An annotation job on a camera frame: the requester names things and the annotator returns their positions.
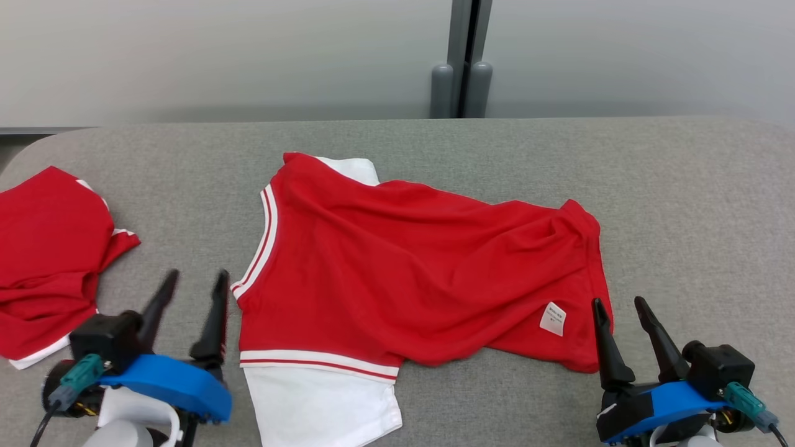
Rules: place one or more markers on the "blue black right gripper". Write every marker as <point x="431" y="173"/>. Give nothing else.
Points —
<point x="658" y="403"/>

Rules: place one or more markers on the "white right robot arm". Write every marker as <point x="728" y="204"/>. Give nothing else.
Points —
<point x="683" y="437"/>

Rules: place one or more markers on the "red shorts with white trim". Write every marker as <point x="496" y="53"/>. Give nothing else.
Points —
<point x="49" y="261"/>

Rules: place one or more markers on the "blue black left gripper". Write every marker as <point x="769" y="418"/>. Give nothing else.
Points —
<point x="168" y="382"/>

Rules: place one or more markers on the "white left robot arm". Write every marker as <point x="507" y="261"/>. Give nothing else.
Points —
<point x="133" y="422"/>

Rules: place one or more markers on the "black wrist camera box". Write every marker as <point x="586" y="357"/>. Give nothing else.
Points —
<point x="102" y="338"/>
<point x="720" y="366"/>

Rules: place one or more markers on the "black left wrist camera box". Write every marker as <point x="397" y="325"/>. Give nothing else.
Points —
<point x="102" y="338"/>

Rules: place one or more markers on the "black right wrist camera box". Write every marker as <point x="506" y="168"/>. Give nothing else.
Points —
<point x="720" y="366"/>

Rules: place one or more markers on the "grey partition post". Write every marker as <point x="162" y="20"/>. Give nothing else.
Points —
<point x="463" y="56"/>

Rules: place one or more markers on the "red white numbered jersey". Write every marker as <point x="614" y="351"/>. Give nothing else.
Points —
<point x="404" y="273"/>

